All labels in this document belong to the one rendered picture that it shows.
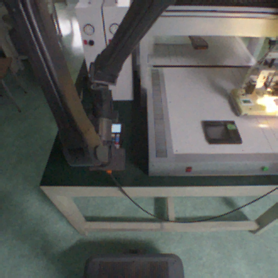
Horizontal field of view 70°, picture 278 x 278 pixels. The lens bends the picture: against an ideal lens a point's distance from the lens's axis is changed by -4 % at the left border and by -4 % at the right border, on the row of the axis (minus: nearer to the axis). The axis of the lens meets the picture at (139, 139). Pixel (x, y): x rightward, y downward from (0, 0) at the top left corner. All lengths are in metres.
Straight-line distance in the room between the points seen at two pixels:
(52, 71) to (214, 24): 0.69
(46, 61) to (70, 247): 1.34
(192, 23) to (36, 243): 1.58
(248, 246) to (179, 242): 0.47
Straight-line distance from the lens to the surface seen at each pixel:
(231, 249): 1.62
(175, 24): 0.90
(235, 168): 0.86
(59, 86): 0.41
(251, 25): 0.99
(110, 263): 1.24
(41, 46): 0.40
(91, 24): 0.97
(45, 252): 1.64
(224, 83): 1.18
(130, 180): 0.83
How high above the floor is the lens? 1.48
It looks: 50 degrees down
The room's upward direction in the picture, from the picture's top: 1 degrees counter-clockwise
